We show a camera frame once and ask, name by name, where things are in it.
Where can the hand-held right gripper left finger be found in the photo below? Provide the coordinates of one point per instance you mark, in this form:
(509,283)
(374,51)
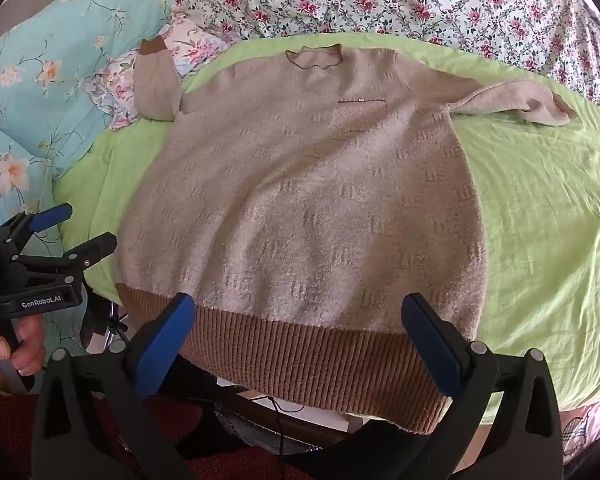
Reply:
(166,342)

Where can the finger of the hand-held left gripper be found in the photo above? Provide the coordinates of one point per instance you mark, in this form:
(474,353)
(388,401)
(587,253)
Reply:
(45,219)
(87,251)

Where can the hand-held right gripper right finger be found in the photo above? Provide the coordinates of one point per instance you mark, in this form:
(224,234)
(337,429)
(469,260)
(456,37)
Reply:
(430,342)

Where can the beige knit sweater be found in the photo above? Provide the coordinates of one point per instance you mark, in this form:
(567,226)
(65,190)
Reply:
(305,200)

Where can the person's left hand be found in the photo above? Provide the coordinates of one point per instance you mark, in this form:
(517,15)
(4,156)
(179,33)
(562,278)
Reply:
(30,347)

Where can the red rug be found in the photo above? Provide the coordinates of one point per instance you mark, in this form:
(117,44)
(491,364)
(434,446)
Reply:
(5,435)

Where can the teal floral quilt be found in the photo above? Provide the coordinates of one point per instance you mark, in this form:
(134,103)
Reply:
(45,70)

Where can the pastel patchwork floral pillow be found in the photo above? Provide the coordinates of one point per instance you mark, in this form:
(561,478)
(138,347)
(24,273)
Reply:
(115,82)

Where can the light green bed sheet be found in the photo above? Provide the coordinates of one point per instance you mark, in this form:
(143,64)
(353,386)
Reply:
(540,220)

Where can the pink patterned cloth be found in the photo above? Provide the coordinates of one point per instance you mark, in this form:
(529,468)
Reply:
(582,432)

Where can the white pink floral quilt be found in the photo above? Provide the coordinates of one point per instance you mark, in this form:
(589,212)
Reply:
(430,0)

